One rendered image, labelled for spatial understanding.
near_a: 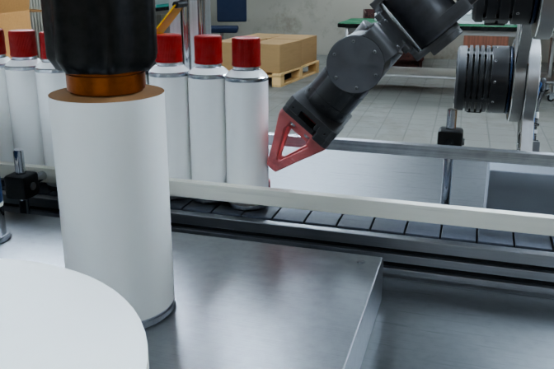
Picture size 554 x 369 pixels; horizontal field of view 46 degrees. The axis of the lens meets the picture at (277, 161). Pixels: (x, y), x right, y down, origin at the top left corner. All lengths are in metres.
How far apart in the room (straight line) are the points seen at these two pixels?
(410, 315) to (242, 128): 0.28
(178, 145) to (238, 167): 0.09
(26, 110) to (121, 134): 0.43
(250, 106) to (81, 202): 0.30
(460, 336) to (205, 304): 0.24
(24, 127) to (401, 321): 0.54
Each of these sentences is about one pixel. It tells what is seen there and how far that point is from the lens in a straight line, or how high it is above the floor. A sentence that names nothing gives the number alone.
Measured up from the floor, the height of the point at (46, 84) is 1.02.
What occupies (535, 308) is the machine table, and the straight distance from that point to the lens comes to 0.72.
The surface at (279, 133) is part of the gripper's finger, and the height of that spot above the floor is 0.98.
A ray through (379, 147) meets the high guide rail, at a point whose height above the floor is 0.96.
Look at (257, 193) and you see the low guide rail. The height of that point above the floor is 0.91.
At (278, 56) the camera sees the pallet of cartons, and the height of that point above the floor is 0.32.
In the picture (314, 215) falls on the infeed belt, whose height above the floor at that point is 0.88.
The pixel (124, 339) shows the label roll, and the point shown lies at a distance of 0.26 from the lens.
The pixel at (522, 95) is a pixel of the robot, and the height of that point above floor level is 0.86.
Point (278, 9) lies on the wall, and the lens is 9.75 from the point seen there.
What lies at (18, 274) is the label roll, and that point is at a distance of 0.32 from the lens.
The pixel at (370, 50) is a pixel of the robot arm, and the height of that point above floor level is 1.08.
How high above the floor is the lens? 1.16
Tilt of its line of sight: 16 degrees down
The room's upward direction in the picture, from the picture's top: straight up
